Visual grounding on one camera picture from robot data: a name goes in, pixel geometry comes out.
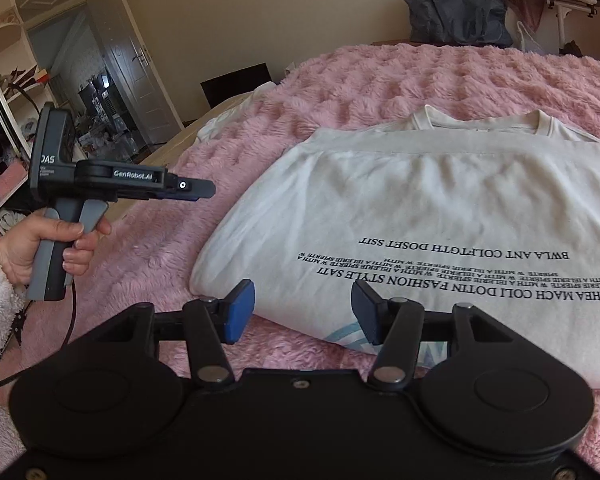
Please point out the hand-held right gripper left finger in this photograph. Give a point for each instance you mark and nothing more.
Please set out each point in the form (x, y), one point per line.
(240, 310)

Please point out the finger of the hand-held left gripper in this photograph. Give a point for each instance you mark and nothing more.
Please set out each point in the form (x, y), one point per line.
(190, 187)

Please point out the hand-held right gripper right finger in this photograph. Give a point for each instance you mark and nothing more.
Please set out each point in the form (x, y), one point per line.
(367, 310)

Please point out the white long-sleeve sweatshirt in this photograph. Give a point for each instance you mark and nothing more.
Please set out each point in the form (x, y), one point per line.
(380, 195)

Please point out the person's left hand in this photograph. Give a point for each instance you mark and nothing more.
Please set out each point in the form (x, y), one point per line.
(17, 250)

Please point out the beige mattress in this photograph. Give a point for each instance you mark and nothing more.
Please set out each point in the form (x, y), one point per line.
(192, 132)

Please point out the white shelf unit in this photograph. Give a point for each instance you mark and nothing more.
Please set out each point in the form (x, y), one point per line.
(10, 95)

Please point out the white t-shirt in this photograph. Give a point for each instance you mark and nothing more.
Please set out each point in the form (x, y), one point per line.
(230, 115)

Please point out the black flat board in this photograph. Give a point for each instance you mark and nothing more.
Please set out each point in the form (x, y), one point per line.
(235, 85)

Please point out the white door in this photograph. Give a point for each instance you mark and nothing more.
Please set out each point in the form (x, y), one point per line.
(140, 60)

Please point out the cream tote bag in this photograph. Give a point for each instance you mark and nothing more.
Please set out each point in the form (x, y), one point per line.
(289, 69)

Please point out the pink fluffy blanket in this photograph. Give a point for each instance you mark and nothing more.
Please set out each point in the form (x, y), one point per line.
(380, 75)

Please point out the wooden bench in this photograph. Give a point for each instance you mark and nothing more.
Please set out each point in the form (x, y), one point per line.
(395, 43)

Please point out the dark blue bag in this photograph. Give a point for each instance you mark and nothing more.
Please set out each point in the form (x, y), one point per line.
(455, 15)

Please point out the white plastic bag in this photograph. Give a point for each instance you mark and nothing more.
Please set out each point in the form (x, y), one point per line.
(530, 37)

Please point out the white folding table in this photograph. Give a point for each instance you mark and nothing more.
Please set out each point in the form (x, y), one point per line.
(560, 30)

